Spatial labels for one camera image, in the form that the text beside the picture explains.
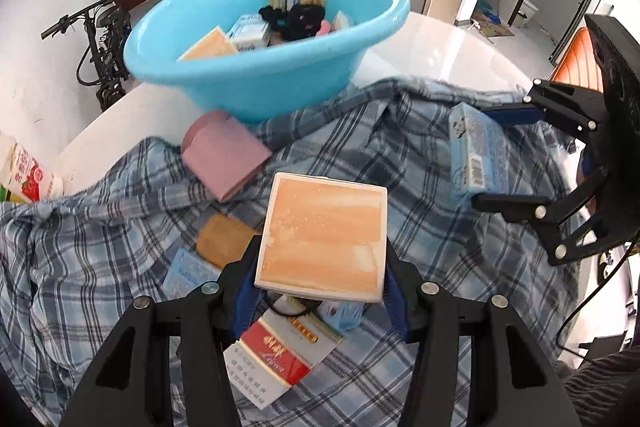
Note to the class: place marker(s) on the black hair tie charm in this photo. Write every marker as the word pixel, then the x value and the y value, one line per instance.
pixel 290 307

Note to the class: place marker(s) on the light blue carton box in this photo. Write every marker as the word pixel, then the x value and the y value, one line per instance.
pixel 479 160

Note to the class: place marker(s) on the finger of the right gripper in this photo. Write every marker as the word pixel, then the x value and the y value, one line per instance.
pixel 513 208
pixel 515 113

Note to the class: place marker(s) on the black folding bicycle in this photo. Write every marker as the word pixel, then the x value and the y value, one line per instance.
pixel 107 26

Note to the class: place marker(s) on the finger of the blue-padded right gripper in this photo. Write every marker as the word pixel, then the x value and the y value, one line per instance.
pixel 512 382

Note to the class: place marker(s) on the light blue plastic basin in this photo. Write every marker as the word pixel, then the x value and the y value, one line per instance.
pixel 256 85

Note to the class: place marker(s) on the red white cigarette carton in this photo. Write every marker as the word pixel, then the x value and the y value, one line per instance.
pixel 274 354

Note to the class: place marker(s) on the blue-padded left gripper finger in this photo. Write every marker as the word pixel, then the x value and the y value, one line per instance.
pixel 128 381

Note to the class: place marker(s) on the orange white square box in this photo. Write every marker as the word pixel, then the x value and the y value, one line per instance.
pixel 324 239
pixel 214 44

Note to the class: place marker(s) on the yellow green box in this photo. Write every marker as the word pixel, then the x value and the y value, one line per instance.
pixel 8 196

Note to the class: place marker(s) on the amber soap bar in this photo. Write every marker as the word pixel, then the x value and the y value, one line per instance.
pixel 223 240

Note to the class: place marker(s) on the white red yogurt bottle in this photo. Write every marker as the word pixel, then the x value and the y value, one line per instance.
pixel 23 175

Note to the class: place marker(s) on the light blue tissue pack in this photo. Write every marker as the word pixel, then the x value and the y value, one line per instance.
pixel 186 272

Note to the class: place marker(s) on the white sachet packet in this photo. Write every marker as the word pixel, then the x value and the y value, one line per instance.
pixel 341 21

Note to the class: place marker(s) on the blue plaid shirt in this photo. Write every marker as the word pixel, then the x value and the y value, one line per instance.
pixel 70 268

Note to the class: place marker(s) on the white blue Raison box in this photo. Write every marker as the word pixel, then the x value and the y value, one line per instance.
pixel 250 32

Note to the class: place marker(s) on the light blue tissue packet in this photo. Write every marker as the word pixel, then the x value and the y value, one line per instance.
pixel 342 316

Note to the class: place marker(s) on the orange chair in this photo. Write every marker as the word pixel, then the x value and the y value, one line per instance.
pixel 578 67

